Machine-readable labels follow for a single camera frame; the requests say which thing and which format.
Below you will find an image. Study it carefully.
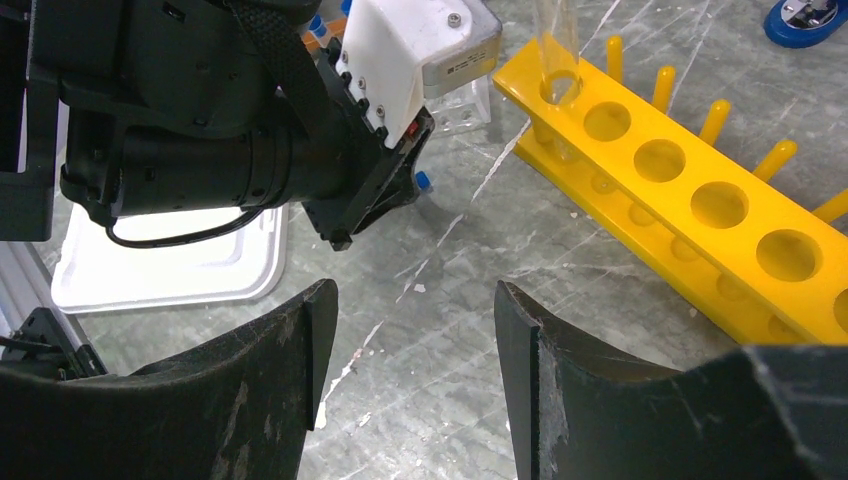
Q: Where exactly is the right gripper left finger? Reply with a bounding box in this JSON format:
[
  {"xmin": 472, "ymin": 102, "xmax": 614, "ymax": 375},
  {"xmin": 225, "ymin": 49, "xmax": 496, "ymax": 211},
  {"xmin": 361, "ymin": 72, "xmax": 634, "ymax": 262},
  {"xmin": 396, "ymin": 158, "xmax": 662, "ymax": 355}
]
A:
[{"xmin": 1, "ymin": 279, "xmax": 338, "ymax": 479}]

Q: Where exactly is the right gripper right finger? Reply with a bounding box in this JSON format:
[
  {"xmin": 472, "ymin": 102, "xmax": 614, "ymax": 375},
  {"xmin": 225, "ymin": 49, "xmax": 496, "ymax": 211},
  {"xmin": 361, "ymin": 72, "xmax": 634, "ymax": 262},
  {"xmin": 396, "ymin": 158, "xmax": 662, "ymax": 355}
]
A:
[{"xmin": 494, "ymin": 281, "xmax": 847, "ymax": 479}]

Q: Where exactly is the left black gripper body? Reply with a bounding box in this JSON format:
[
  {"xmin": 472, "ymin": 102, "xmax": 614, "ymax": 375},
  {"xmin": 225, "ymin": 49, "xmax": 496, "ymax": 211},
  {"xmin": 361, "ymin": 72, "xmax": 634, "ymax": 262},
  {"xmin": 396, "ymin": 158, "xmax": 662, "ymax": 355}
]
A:
[{"xmin": 284, "ymin": 39, "xmax": 435, "ymax": 251}]

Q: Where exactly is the blue capped test tube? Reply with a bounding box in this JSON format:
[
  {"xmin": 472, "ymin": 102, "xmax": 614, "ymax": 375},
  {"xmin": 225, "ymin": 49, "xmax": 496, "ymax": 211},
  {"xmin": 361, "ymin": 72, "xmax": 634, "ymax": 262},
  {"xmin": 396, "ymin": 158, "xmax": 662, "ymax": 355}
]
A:
[{"xmin": 414, "ymin": 171, "xmax": 433, "ymax": 194}]

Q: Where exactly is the large clear glass test tube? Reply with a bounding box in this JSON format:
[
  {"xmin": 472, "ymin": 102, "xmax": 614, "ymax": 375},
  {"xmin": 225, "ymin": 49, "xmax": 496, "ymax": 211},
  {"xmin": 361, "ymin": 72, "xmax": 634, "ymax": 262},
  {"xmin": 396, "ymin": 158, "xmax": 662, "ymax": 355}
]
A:
[{"xmin": 533, "ymin": 0, "xmax": 581, "ymax": 105}]

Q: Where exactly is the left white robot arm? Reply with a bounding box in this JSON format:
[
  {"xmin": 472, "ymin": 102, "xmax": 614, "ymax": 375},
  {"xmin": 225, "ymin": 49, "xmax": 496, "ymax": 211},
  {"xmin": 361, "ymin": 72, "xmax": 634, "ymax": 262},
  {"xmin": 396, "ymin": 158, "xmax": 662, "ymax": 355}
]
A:
[{"xmin": 1, "ymin": 1, "xmax": 434, "ymax": 251}]

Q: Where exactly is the orange wooden shelf rack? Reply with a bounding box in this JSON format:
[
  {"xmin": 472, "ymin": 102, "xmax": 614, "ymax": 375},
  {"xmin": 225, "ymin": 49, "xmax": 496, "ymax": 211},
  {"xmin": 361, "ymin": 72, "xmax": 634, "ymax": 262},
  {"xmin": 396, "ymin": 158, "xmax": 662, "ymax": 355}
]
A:
[{"xmin": 301, "ymin": 16, "xmax": 347, "ymax": 52}]

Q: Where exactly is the metal tray lid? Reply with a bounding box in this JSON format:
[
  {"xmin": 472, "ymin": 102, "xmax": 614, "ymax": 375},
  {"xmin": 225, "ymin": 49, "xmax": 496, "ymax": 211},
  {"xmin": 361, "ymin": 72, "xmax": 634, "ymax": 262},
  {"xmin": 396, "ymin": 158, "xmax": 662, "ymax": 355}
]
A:
[{"xmin": 51, "ymin": 205, "xmax": 289, "ymax": 314}]

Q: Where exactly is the yellow test tube rack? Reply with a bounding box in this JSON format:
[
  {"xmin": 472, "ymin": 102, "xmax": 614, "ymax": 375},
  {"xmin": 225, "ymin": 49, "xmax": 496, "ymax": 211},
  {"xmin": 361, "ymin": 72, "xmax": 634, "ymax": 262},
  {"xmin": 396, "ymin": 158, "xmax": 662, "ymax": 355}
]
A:
[{"xmin": 494, "ymin": 37, "xmax": 847, "ymax": 345}]

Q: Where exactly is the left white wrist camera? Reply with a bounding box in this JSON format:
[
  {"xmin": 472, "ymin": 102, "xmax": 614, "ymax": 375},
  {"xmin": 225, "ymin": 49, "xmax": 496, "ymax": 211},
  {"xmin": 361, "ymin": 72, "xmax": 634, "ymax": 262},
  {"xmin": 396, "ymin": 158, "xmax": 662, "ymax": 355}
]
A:
[{"xmin": 335, "ymin": 0, "xmax": 503, "ymax": 148}]

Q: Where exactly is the black base frame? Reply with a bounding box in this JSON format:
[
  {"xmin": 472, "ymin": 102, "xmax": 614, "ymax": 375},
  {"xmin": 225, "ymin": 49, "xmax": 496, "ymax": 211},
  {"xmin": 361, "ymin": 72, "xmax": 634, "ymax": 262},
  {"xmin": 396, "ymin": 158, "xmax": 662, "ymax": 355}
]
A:
[{"xmin": 1, "ymin": 307, "xmax": 107, "ymax": 381}]

